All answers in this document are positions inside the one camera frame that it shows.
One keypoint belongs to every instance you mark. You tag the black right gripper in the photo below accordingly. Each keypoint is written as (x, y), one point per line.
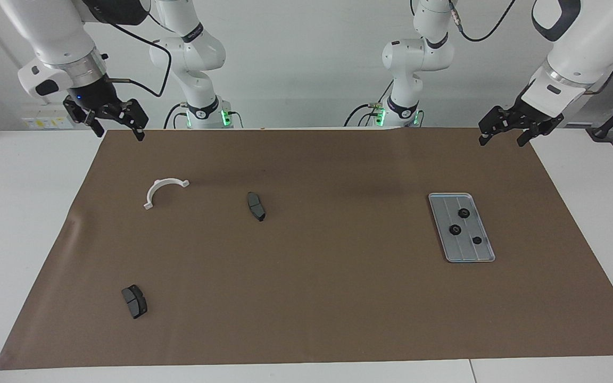
(96, 101)

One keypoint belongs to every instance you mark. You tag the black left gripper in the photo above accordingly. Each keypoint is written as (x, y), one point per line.
(530, 118)

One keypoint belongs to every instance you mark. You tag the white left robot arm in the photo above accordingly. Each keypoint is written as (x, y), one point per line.
(594, 37)

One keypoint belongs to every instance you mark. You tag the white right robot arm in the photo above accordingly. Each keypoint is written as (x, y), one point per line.
(51, 37)

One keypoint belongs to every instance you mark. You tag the silver metal tray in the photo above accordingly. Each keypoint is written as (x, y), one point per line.
(463, 252)

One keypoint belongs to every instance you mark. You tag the long grey brake pad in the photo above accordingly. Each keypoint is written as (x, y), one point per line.
(256, 206)

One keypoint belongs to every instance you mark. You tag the short grey brake pad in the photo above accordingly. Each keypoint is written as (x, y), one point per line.
(136, 302)

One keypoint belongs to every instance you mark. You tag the brown paper mat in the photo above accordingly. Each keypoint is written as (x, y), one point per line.
(338, 298)

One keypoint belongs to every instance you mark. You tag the white wall socket box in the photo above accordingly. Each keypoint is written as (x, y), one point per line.
(38, 122)

